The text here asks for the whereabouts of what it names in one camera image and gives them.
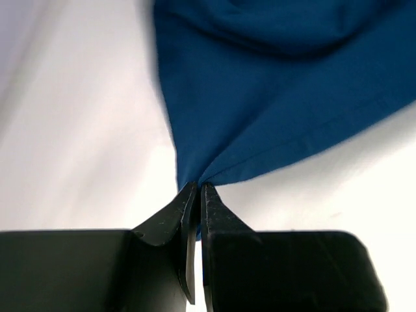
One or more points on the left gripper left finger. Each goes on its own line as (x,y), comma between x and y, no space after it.
(148,268)

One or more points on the blue printed t-shirt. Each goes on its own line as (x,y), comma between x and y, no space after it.
(253,86)

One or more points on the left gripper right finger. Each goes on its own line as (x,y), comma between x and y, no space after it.
(247,270)

